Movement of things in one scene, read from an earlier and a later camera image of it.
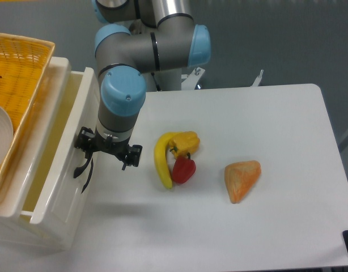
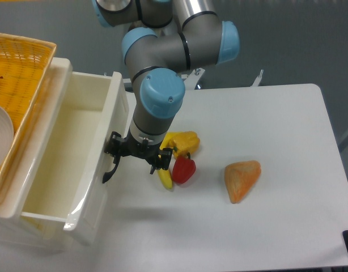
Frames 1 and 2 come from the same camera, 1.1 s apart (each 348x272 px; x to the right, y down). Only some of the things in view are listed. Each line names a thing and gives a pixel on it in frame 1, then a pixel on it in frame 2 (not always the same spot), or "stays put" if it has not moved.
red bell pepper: x=183 y=169 stays put
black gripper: x=87 y=140 -> x=129 y=147
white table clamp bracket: x=257 y=81 stays put
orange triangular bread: x=239 y=178 stays put
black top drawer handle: x=88 y=155 -> x=107 y=175
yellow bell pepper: x=183 y=143 stays put
